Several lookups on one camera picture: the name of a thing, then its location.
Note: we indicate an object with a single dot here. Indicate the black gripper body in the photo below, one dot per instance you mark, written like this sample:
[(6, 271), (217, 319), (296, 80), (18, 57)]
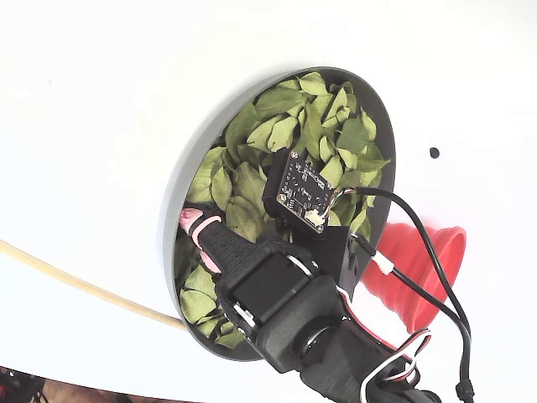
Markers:
[(263, 282)]

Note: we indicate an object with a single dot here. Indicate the pink covered gripper finger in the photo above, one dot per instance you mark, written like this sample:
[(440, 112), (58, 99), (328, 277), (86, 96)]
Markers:
[(226, 247), (211, 262)]

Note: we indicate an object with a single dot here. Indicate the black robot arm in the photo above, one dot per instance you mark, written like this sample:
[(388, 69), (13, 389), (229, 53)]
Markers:
[(335, 369)]

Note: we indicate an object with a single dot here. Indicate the dark grey round bowl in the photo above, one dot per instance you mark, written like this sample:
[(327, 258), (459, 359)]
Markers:
[(172, 235)]

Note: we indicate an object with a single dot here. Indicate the green leaves pile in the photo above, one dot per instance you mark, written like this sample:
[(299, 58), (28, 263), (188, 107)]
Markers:
[(251, 184)]

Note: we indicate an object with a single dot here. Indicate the red collapsible silicone cup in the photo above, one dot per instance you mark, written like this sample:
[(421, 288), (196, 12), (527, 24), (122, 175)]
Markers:
[(405, 247)]

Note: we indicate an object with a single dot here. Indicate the long wooden dowel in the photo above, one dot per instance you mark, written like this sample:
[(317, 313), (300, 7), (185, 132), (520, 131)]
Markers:
[(84, 285)]

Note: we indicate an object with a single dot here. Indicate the small black dot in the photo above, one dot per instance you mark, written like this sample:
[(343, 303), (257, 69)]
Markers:
[(434, 153)]

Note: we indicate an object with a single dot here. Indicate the small camera circuit board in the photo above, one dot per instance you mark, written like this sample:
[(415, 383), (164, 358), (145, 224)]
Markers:
[(302, 184)]

